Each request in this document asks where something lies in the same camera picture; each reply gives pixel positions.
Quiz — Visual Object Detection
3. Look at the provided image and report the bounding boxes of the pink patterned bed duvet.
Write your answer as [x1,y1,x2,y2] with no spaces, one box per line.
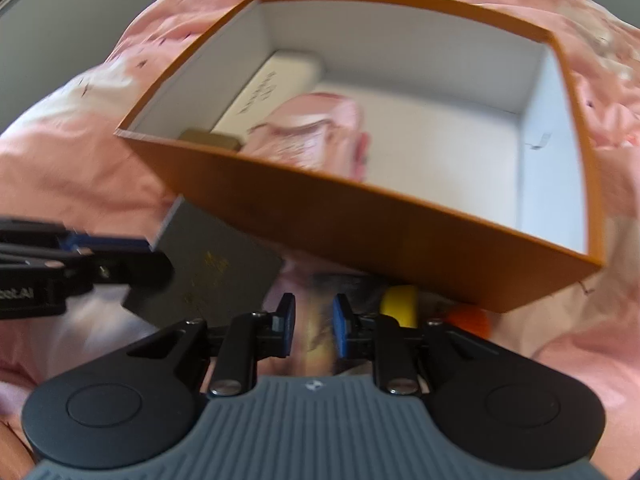
[1,0,639,479]

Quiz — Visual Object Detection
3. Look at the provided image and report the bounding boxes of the person's left hand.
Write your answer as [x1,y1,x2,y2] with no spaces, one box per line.
[0,424,34,480]

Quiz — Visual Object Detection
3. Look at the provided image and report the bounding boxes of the pink plush pouch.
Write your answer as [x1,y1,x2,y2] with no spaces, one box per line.
[241,92,370,181]

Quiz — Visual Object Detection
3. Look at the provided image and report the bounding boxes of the orange open storage box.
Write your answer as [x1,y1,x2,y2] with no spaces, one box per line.
[117,0,605,312]

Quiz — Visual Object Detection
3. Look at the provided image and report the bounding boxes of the orange round toy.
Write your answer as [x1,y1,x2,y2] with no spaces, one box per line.
[445,304,491,339]

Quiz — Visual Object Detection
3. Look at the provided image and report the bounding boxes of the yellow round toy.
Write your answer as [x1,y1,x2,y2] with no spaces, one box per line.
[380,285,419,328]

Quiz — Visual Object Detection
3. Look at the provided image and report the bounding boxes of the white rectangular box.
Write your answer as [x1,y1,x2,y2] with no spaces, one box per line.
[212,50,324,142]

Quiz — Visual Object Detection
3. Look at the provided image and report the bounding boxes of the dark grey fabric box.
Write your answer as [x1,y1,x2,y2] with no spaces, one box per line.
[122,196,283,328]

